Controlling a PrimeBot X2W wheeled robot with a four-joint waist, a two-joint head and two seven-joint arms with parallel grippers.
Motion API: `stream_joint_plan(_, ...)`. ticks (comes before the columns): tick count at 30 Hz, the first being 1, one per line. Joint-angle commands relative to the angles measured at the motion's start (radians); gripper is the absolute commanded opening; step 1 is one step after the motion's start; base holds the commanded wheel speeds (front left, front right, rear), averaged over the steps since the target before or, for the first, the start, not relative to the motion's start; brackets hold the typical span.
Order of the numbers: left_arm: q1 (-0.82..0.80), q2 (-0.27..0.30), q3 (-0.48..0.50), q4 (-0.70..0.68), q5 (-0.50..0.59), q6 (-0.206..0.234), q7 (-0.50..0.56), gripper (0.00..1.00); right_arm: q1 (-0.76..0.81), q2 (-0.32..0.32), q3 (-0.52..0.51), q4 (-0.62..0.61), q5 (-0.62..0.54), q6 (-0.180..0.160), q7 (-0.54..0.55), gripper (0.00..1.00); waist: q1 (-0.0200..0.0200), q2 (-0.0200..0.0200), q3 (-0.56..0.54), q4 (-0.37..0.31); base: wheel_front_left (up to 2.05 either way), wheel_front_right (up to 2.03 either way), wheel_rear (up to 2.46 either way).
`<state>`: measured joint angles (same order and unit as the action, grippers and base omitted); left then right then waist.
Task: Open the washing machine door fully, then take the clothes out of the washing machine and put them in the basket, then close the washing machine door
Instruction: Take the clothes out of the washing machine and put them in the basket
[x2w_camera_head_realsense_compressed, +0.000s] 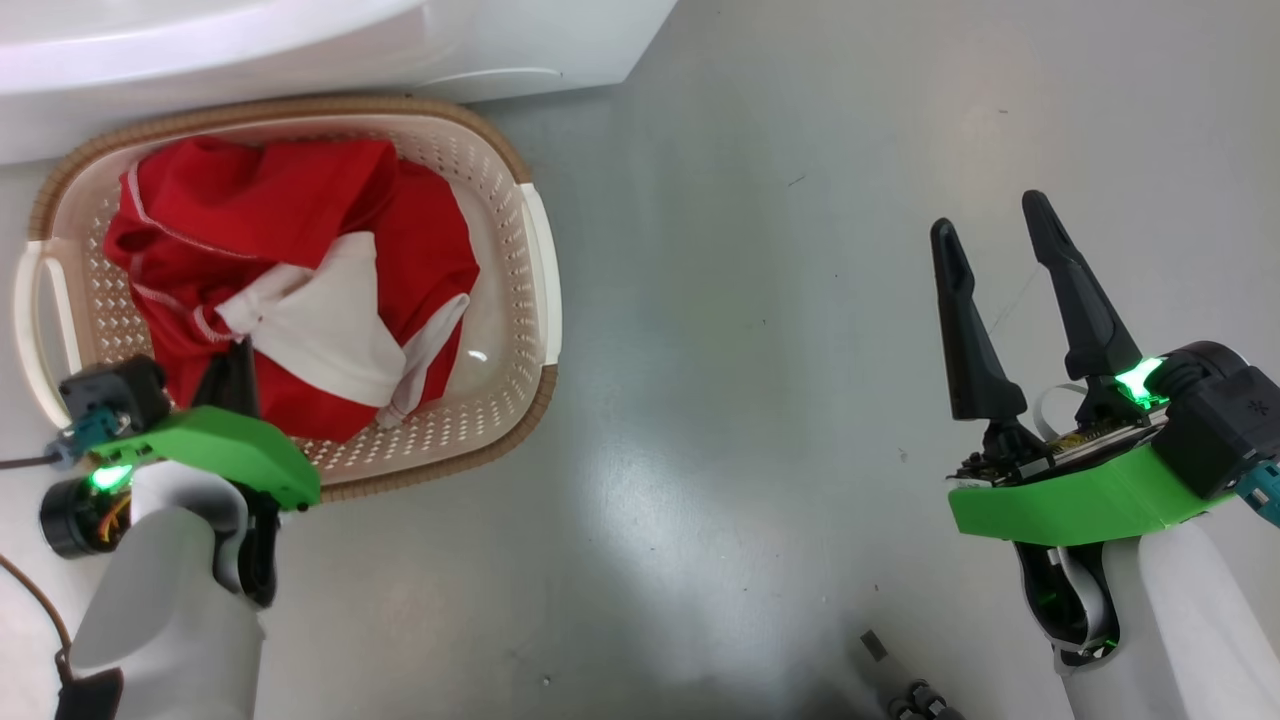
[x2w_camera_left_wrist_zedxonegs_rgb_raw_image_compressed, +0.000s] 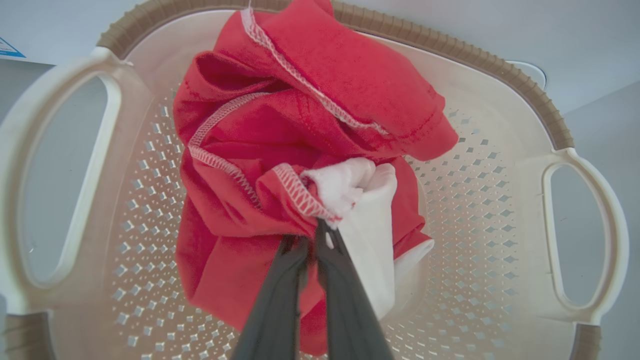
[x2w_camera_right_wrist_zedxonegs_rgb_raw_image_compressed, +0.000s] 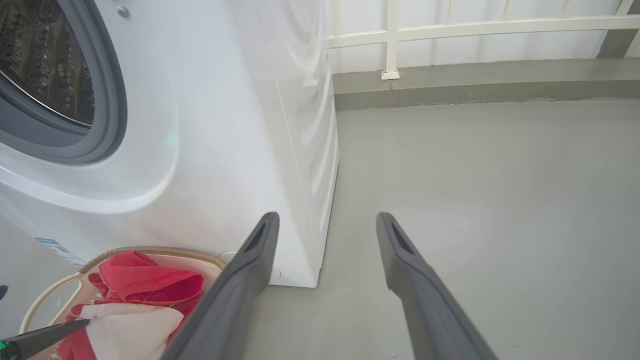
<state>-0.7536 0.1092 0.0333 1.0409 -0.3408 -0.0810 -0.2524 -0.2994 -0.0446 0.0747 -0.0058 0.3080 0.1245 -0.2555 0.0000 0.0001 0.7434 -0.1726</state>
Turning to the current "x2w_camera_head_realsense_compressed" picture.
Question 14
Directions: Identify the round filter cover panel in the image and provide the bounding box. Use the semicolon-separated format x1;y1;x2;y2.
425;65;566;91

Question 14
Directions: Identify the teal left camera connector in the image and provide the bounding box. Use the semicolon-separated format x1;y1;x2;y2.
45;410;131;471

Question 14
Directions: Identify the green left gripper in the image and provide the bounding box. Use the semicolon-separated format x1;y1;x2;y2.
88;338;323;511

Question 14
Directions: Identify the cream perforated basket brown rim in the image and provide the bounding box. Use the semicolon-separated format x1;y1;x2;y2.
12;95;563;503

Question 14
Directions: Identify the red and white garment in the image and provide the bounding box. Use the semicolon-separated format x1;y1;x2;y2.
103;137;481;443

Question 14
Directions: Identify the white front-load washing machine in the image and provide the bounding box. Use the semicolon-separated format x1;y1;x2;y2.
0;0;679;166

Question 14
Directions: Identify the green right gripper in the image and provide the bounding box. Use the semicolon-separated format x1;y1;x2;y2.
930;190;1241;546

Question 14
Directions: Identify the teal right camera connector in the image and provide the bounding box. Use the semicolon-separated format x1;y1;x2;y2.
1235;460;1280;528

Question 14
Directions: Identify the teal camera connector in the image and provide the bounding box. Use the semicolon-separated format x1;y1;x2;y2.
45;410;131;471
1235;460;1280;528

